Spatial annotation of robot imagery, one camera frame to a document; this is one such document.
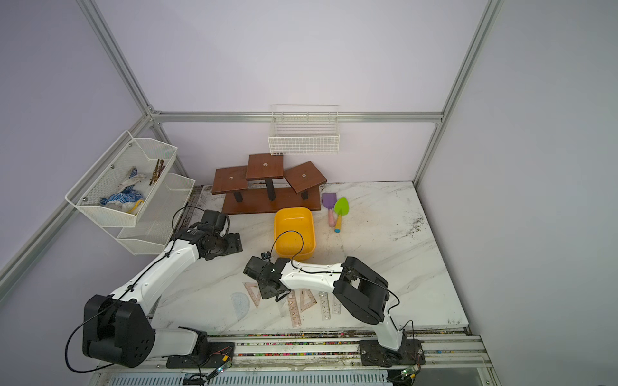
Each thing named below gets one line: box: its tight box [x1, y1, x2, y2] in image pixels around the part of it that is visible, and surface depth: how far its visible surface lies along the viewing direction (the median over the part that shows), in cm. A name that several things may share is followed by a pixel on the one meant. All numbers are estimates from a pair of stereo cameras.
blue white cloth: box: [98, 167, 146, 213], surface depth 73 cm
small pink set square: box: [242, 281, 262, 308], surface depth 88 cm
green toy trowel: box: [333, 196, 351, 234], surface depth 113 cm
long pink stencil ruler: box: [287, 289, 302, 328], surface depth 84 cm
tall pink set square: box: [299, 288, 318, 313], surface depth 87 cm
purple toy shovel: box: [321, 193, 338, 228], surface depth 117 cm
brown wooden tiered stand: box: [211, 152, 328, 215], surface depth 105 cm
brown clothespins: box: [148, 158, 166, 186], surface depth 83 cm
